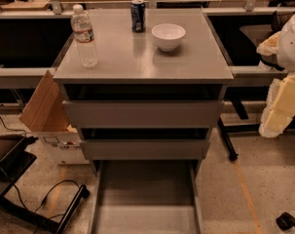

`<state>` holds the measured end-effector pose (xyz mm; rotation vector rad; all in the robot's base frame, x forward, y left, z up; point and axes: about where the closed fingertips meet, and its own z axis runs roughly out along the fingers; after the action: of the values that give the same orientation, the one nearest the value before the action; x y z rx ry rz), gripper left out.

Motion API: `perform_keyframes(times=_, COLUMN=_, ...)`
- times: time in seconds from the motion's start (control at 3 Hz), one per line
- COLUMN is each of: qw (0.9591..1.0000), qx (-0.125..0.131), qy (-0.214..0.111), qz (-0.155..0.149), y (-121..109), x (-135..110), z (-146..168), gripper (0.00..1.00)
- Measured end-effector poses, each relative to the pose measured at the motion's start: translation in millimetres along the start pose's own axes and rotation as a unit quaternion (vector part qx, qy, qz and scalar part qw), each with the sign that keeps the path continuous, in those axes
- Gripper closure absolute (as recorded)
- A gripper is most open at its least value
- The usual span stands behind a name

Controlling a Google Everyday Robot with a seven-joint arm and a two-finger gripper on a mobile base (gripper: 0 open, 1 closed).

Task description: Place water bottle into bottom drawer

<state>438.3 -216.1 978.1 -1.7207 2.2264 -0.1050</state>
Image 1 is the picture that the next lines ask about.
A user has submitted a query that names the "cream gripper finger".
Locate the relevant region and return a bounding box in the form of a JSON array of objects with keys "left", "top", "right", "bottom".
[
  {"left": 256, "top": 32, "right": 280, "bottom": 56},
  {"left": 259, "top": 72, "right": 295, "bottom": 137}
]

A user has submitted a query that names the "clear plastic water bottle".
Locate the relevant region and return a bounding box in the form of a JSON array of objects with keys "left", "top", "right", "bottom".
[{"left": 71, "top": 4, "right": 98, "bottom": 68}]

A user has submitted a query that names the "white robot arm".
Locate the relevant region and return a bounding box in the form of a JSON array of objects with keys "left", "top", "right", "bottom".
[{"left": 257, "top": 13, "right": 295, "bottom": 137}]

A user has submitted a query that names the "grey top drawer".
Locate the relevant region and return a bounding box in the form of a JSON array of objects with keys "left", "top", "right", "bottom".
[{"left": 63, "top": 100, "right": 223, "bottom": 128}]

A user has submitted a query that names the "grey drawer cabinet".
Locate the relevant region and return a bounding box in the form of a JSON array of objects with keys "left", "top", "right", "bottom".
[{"left": 53, "top": 7, "right": 235, "bottom": 177}]

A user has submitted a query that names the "grey open bottom drawer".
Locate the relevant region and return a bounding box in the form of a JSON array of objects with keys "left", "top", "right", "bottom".
[{"left": 88, "top": 161, "right": 203, "bottom": 234}]

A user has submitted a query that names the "grey middle drawer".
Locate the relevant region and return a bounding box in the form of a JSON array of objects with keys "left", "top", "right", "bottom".
[{"left": 80, "top": 139, "right": 209, "bottom": 160}]

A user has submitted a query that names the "black chair right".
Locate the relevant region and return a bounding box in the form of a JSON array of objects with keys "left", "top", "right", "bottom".
[{"left": 240, "top": 11, "right": 293, "bottom": 71}]

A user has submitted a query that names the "black table leg right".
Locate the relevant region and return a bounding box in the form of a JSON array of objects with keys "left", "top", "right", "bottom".
[{"left": 217, "top": 97, "right": 262, "bottom": 162}]

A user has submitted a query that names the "white ceramic bowl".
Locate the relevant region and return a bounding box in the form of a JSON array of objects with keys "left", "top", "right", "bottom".
[{"left": 152, "top": 23, "right": 186, "bottom": 52}]

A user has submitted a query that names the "black caster bottom right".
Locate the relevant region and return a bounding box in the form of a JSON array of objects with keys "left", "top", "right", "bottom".
[{"left": 276, "top": 212, "right": 295, "bottom": 231}]

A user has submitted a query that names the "blue soda can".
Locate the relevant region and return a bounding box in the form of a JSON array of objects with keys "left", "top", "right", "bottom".
[{"left": 130, "top": 0, "right": 145, "bottom": 32}]

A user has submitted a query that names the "brown cardboard box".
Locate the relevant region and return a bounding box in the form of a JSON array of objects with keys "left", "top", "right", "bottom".
[{"left": 19, "top": 71, "right": 89, "bottom": 165}]

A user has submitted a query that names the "black stand base left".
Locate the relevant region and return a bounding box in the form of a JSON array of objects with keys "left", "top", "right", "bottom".
[{"left": 0, "top": 140, "right": 94, "bottom": 234}]

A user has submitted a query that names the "black floor cable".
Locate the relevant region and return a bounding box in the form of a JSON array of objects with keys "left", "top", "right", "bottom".
[{"left": 0, "top": 102, "right": 81, "bottom": 234}]

